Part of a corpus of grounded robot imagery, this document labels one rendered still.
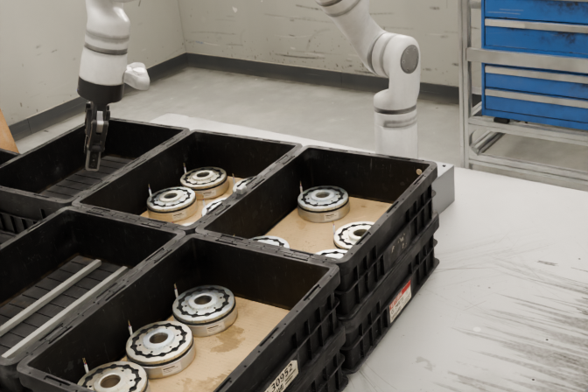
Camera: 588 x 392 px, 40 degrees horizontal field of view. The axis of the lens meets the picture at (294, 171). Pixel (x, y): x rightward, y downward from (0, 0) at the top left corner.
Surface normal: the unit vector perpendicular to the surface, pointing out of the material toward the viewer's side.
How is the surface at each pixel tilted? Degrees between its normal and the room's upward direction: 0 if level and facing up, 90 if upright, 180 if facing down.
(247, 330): 0
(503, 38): 90
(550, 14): 90
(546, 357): 0
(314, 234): 0
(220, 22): 90
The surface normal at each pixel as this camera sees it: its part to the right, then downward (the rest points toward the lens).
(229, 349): -0.11, -0.91
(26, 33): 0.80, 0.18
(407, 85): 0.60, 0.32
